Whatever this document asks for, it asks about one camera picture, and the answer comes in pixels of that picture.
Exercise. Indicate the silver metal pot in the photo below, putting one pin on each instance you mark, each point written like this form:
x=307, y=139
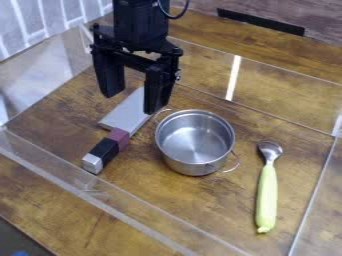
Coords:
x=195, y=140

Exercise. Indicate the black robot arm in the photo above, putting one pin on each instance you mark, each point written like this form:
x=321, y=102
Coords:
x=132, y=11

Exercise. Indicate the clear acrylic enclosure wall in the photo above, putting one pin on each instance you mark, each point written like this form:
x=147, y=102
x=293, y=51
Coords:
x=271, y=83

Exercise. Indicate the black strip on table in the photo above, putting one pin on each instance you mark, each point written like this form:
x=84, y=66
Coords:
x=262, y=22

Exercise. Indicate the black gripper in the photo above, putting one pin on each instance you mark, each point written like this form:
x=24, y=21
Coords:
x=115, y=43

